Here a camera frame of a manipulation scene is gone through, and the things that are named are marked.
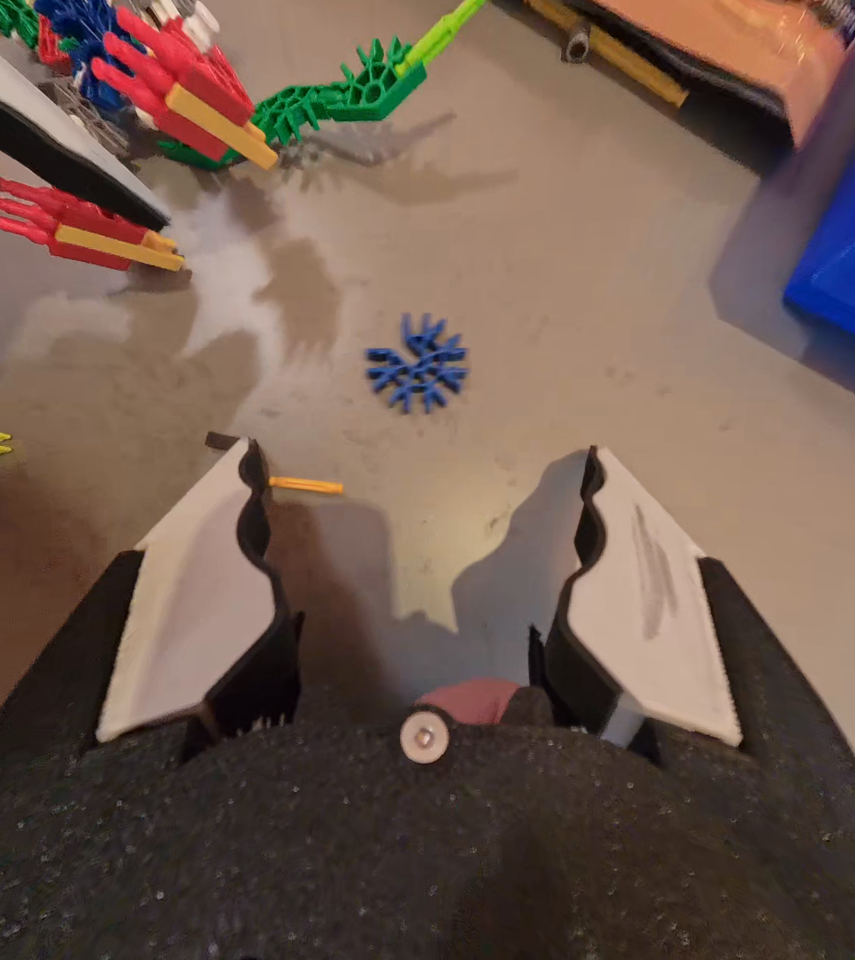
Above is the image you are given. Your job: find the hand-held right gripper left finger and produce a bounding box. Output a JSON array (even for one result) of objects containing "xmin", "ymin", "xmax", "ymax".
[{"xmin": 96, "ymin": 432, "xmax": 306, "ymax": 745}]

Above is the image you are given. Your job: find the orange printed toy box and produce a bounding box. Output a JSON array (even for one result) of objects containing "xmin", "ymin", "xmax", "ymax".
[{"xmin": 585, "ymin": 0, "xmax": 855, "ymax": 147}]

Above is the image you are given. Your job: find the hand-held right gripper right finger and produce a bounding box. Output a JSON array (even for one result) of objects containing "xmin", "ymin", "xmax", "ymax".
[{"xmin": 528, "ymin": 446, "xmax": 744, "ymax": 750}]

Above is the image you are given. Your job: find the yellow long rod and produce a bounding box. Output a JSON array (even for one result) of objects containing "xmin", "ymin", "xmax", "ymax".
[{"xmin": 525, "ymin": 0, "xmax": 691, "ymax": 108}]

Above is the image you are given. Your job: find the multicolour construction toy model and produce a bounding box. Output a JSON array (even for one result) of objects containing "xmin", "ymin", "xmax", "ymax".
[{"xmin": 0, "ymin": 0, "xmax": 489, "ymax": 273}]

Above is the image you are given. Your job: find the blue snowflake connector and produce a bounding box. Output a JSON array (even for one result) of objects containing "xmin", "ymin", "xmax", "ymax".
[{"xmin": 363, "ymin": 313, "xmax": 470, "ymax": 415}]

